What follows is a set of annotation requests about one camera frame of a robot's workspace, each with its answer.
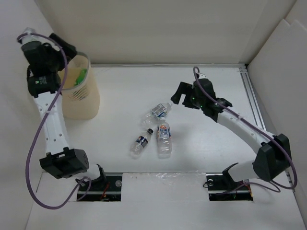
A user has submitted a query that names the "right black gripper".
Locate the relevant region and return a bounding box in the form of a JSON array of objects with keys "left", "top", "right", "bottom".
[{"left": 171, "top": 81, "right": 205, "bottom": 109}]

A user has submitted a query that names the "green soda bottle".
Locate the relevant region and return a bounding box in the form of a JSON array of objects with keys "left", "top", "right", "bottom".
[{"left": 74, "top": 69, "right": 87, "bottom": 86}]

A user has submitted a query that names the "crushed clear water bottle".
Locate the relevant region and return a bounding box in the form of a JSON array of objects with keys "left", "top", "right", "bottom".
[{"left": 141, "top": 102, "right": 173, "bottom": 127}]

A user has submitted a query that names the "orange blue label clear bottle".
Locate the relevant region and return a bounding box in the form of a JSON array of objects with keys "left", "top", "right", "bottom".
[{"left": 157, "top": 117, "right": 172, "bottom": 159}]

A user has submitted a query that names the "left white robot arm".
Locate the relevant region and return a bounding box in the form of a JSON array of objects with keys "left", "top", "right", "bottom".
[{"left": 18, "top": 32, "right": 100, "bottom": 179}]

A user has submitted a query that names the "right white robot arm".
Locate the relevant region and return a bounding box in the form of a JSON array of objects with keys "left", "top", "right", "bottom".
[{"left": 171, "top": 78, "right": 293, "bottom": 190}]

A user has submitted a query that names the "beige bin with grey rim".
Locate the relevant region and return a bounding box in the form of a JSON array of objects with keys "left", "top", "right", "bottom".
[{"left": 61, "top": 52, "right": 100, "bottom": 120}]

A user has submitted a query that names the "black cap small bottle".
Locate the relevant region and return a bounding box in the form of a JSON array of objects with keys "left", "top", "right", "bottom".
[{"left": 130, "top": 128, "right": 154, "bottom": 156}]

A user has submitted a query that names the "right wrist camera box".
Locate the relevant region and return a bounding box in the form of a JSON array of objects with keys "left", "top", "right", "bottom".
[{"left": 198, "top": 73, "right": 208, "bottom": 79}]

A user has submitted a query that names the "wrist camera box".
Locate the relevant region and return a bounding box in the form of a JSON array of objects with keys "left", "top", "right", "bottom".
[
  {"left": 198, "top": 73, "right": 208, "bottom": 79},
  {"left": 17, "top": 27, "right": 42, "bottom": 51}
]

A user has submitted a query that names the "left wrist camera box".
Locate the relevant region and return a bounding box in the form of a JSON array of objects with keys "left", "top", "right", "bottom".
[{"left": 17, "top": 27, "right": 42, "bottom": 51}]

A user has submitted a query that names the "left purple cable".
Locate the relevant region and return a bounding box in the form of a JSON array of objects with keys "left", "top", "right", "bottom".
[{"left": 16, "top": 33, "right": 92, "bottom": 209}]

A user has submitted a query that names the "aluminium frame rail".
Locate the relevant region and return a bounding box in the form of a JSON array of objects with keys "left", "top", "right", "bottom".
[{"left": 91, "top": 63, "right": 295, "bottom": 192}]

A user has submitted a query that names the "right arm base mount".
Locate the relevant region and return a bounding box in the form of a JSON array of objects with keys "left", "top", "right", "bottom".
[{"left": 203, "top": 173, "right": 253, "bottom": 201}]

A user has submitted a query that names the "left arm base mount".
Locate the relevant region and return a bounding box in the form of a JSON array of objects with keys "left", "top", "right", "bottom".
[{"left": 77, "top": 173, "right": 122, "bottom": 202}]

